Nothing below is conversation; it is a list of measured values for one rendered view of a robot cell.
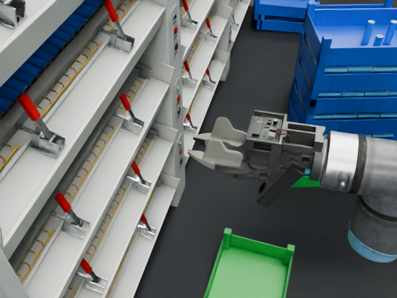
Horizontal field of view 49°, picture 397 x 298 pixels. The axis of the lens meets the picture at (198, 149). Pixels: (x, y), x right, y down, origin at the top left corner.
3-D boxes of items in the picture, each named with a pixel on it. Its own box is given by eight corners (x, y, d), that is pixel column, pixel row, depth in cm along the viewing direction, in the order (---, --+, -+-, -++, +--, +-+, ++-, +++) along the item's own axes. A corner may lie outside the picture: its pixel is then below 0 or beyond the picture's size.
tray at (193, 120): (222, 71, 184) (233, 45, 174) (181, 174, 143) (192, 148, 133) (178, 52, 184) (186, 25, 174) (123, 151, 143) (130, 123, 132)
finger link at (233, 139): (198, 106, 73) (251, 117, 71) (199, 132, 78) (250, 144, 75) (191, 117, 71) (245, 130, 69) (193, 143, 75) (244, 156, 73)
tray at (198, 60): (224, 29, 171) (236, -3, 160) (179, 130, 129) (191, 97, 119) (176, 9, 170) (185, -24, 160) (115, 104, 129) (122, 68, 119)
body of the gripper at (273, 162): (250, 107, 70) (328, 118, 67) (248, 146, 76) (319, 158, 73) (241, 139, 64) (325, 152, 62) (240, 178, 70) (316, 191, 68)
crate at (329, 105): (388, 71, 138) (396, 49, 132) (412, 112, 124) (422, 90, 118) (293, 73, 137) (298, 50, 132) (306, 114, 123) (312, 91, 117)
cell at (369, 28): (376, 23, 114) (368, 45, 118) (373, 19, 115) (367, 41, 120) (368, 23, 114) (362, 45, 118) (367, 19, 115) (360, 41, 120)
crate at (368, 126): (380, 91, 144) (388, 71, 138) (403, 133, 129) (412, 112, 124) (290, 93, 143) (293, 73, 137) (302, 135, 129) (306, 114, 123)
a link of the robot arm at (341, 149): (347, 163, 73) (345, 207, 67) (317, 158, 74) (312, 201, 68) (358, 122, 67) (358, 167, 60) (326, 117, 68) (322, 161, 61)
